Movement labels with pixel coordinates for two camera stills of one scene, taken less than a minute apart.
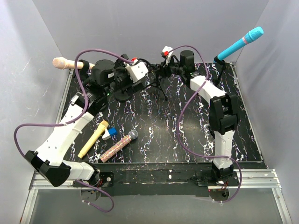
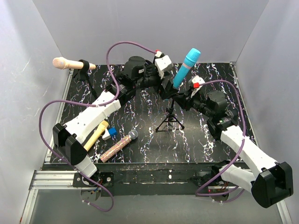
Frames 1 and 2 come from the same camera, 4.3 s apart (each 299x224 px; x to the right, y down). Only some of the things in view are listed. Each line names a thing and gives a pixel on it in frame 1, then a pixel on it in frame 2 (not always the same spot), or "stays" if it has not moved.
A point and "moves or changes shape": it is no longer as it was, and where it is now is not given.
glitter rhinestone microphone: (132, 135) stays
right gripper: (166, 68) to (183, 101)
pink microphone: (61, 63) stays
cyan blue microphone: (251, 36) moves or changes shape
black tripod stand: (223, 63) to (170, 117)
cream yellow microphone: (103, 125) stays
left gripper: (136, 86) to (169, 89)
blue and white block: (109, 133) stays
